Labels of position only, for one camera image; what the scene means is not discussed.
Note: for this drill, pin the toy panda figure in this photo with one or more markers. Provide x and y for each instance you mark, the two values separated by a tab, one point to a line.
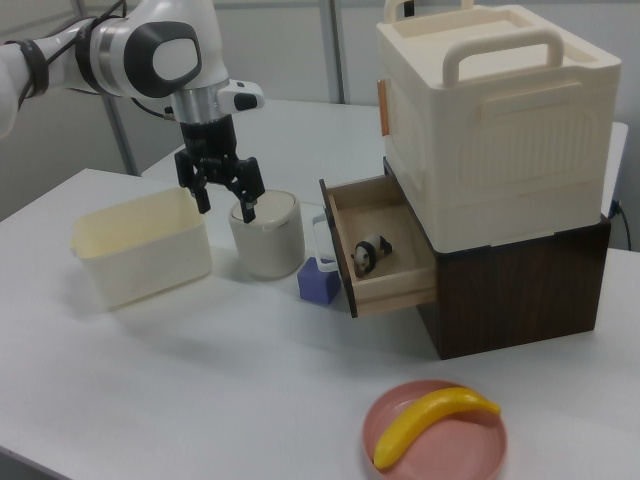
370	254

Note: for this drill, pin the small blue cup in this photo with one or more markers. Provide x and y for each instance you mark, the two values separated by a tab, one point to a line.
318	280

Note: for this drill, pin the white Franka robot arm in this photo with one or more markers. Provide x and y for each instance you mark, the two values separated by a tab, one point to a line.
125	45

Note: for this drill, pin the white lidded trash can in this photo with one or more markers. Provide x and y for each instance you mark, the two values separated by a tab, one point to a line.
270	235

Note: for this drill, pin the dark wood cabinet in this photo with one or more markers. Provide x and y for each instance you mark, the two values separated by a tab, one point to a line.
520	290

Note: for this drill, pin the wooden drawer with dark front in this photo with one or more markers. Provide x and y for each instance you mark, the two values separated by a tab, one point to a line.
372	260

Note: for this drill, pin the cream plastic tub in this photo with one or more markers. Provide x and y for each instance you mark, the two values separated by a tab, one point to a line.
142	248

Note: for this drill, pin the pink plate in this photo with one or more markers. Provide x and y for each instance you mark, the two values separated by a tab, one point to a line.
440	440

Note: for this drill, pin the yellow toy banana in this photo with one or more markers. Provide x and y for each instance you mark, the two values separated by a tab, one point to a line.
430	420

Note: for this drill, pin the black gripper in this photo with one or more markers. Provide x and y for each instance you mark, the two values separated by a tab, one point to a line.
210	146

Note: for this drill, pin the cream plastic storage box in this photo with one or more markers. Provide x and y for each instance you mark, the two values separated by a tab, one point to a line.
500	130

